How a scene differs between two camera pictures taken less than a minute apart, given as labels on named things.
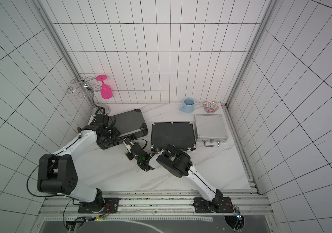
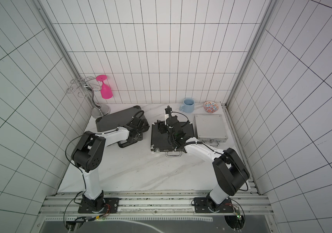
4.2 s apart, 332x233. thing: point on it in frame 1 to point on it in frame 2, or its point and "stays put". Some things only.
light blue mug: [188, 106] stays put
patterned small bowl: [210, 107] stays put
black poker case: [180, 134] stays put
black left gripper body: [110, 135] to [139, 137]
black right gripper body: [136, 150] to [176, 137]
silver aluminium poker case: [210, 129] stays put
